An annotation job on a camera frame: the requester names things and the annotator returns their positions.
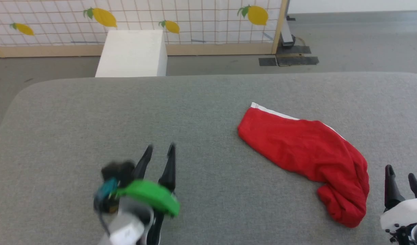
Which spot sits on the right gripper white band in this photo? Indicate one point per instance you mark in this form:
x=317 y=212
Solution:
x=404 y=211

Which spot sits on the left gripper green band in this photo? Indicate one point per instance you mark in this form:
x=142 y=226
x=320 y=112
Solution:
x=150 y=195

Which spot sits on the red garment with white trim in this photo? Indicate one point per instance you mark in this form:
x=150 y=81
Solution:
x=307 y=149

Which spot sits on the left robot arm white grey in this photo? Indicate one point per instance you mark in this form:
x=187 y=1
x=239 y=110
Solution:
x=128 y=226

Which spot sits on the white rectangular box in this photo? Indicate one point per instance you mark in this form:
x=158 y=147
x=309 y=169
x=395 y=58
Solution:
x=133 y=52

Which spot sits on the lemon-print grid screen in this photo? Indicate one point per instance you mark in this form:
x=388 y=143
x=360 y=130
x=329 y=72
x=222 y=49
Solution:
x=133 y=20

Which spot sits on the black floor tape patch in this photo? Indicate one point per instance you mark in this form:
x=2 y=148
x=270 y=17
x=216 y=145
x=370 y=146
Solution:
x=290 y=58

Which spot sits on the grey metal stand foot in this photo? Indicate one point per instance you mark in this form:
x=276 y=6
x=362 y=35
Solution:
x=287 y=34

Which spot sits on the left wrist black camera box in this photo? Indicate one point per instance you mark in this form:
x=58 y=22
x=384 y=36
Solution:
x=116 y=177

